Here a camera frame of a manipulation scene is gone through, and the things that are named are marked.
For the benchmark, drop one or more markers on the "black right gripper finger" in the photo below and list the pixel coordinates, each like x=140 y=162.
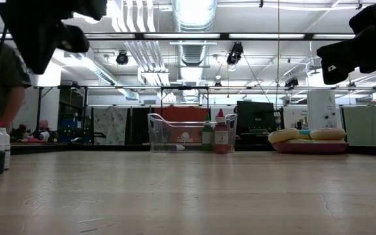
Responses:
x=335 y=65
x=369 y=52

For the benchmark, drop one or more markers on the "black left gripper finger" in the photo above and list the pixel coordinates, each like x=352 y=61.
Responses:
x=72 y=39
x=31 y=45

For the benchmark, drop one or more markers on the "red food coloring bottle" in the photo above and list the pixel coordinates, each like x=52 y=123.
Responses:
x=221 y=143

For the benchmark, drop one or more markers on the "green food coloring bottle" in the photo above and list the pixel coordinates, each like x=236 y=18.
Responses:
x=207 y=137

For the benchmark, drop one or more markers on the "white square column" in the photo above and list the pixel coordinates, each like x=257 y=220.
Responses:
x=322 y=107

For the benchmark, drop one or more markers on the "black ceiling spotlight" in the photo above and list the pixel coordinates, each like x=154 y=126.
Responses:
x=122 y=58
x=291 y=82

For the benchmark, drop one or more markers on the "pale green partition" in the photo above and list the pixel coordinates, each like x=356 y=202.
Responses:
x=370 y=127

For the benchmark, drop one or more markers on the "blue frosted donut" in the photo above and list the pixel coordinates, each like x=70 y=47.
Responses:
x=305 y=134

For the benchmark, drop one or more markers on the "black monitor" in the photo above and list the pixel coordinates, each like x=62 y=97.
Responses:
x=256 y=117

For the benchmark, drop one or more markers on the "grey marbled curtain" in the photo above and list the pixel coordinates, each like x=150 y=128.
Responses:
x=109 y=125

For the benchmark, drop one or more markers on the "orange partition panel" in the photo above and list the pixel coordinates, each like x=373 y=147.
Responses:
x=175 y=112

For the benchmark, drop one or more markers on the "clear plastic bin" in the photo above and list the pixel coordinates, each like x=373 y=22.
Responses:
x=157 y=137

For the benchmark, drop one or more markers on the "black background rig frame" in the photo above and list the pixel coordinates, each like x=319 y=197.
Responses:
x=39 y=111

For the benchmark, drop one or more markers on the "black aluminium rig frame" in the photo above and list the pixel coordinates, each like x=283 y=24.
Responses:
x=139 y=36

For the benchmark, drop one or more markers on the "black overhead camera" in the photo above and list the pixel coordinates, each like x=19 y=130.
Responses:
x=235 y=53

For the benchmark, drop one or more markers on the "silver ventilation duct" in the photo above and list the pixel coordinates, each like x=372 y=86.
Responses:
x=194 y=16

